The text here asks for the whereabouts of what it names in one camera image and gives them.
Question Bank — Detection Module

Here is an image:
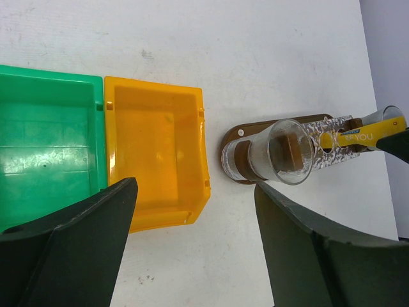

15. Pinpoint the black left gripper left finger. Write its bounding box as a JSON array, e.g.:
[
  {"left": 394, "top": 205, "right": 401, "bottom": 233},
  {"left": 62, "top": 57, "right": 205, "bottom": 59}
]
[{"left": 1, "top": 177, "right": 138, "bottom": 306}]

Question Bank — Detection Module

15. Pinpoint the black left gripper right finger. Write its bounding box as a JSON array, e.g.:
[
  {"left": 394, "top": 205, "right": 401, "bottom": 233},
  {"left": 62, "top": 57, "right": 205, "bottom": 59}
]
[{"left": 254, "top": 183, "right": 408, "bottom": 306}]

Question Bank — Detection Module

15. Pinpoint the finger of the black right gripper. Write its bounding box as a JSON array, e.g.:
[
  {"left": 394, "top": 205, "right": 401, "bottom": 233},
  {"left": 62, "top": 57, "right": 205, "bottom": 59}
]
[{"left": 367, "top": 127, "right": 408, "bottom": 164}]

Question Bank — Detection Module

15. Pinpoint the yellow toothpaste tube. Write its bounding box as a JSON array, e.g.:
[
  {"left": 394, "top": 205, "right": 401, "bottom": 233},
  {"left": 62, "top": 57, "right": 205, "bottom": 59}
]
[{"left": 319, "top": 116, "right": 406, "bottom": 149}]

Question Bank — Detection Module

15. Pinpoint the clear glass cup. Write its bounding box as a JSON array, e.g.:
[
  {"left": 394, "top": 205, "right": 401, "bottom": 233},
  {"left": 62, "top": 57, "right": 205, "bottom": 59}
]
[
  {"left": 359, "top": 106, "right": 404, "bottom": 127},
  {"left": 220, "top": 118, "right": 315, "bottom": 187}
]

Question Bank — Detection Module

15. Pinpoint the dark wooden oval tray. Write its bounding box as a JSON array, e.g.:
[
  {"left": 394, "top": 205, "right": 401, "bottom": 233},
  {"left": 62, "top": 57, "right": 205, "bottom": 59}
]
[{"left": 219, "top": 113, "right": 335, "bottom": 186}]

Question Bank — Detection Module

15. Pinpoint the green bin with cups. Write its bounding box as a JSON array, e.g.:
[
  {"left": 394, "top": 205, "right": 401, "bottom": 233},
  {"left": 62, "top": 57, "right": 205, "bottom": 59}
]
[{"left": 1, "top": 65, "right": 108, "bottom": 230}]

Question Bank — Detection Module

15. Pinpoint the yellow bin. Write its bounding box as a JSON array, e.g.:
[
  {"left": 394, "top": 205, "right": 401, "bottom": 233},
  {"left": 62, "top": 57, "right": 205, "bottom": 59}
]
[{"left": 104, "top": 76, "right": 211, "bottom": 232}]

